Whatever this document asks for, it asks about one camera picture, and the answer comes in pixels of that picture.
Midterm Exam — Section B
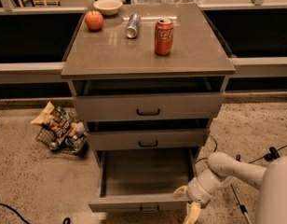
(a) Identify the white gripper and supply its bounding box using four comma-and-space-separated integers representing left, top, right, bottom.
172, 169, 234, 224

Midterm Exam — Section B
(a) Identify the grey bottom drawer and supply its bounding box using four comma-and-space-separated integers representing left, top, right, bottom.
89, 147, 196, 214

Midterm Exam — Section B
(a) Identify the grey drawer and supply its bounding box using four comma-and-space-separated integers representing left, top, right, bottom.
87, 119, 210, 150
89, 147, 196, 214
72, 79, 226, 123

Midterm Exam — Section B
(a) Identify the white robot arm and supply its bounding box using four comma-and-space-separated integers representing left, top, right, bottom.
173, 152, 287, 224

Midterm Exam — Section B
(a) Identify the grey middle drawer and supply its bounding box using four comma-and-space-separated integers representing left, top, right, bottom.
87, 119, 210, 150

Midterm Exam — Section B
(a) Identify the grey top drawer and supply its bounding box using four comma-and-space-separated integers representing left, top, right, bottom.
72, 79, 226, 123

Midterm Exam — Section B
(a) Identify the grey drawer cabinet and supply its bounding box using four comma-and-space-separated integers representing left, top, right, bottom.
61, 3, 237, 219

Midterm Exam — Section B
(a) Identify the silver black pole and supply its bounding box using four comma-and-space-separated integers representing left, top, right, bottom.
230, 185, 252, 224

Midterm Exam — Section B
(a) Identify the black bar on floor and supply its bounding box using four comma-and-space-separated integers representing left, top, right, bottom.
264, 147, 280, 161

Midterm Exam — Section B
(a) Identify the yellow brown snack bag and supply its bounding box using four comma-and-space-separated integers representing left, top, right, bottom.
31, 102, 76, 144

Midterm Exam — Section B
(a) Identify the red coca-cola can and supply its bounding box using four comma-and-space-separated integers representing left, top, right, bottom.
155, 17, 174, 56

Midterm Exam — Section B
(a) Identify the silver blue soda can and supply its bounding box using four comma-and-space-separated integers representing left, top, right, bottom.
125, 13, 141, 39

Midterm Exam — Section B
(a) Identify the red apple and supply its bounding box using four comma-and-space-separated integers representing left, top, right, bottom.
85, 10, 103, 31

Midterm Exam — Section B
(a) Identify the white bowl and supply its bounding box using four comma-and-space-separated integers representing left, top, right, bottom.
93, 0, 123, 16

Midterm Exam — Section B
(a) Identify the grey railing barrier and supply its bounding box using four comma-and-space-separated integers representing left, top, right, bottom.
0, 0, 287, 83

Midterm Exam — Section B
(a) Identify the black floor cable right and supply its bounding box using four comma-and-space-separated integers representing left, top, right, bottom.
195, 134, 287, 173

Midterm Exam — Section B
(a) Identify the black floor cable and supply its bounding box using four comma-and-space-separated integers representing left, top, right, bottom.
195, 134, 287, 173
0, 192, 72, 224

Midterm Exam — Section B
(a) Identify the black floor cable left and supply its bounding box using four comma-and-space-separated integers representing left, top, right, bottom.
0, 192, 72, 224

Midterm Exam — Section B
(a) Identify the wire basket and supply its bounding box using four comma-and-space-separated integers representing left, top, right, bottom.
32, 105, 88, 157

